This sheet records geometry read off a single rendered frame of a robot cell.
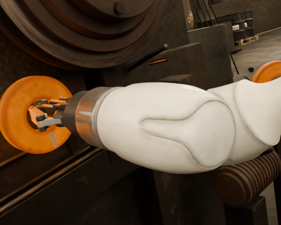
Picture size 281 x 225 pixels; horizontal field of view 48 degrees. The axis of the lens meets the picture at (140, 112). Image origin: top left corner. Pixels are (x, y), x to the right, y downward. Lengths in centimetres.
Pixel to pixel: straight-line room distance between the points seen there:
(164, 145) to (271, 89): 18
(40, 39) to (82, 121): 27
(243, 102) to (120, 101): 16
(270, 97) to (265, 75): 59
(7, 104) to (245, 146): 41
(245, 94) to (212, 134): 14
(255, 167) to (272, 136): 52
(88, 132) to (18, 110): 22
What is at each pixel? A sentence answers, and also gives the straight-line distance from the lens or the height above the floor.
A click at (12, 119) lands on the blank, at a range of 62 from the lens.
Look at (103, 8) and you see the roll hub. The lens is 64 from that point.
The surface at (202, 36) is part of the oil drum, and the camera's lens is 338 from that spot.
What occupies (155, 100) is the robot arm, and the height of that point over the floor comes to 87.
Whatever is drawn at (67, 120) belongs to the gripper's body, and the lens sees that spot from 48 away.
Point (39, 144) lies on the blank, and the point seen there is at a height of 77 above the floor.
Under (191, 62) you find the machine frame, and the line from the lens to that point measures 110.
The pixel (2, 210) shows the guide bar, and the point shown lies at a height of 68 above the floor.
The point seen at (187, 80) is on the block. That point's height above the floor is 79.
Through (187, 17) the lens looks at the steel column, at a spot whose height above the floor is 106.
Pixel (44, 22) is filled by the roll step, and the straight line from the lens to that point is 64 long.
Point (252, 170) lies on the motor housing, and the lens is 95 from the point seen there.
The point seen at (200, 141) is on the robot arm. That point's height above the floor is 83.
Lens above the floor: 93
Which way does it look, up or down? 13 degrees down
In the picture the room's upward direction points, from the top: 12 degrees counter-clockwise
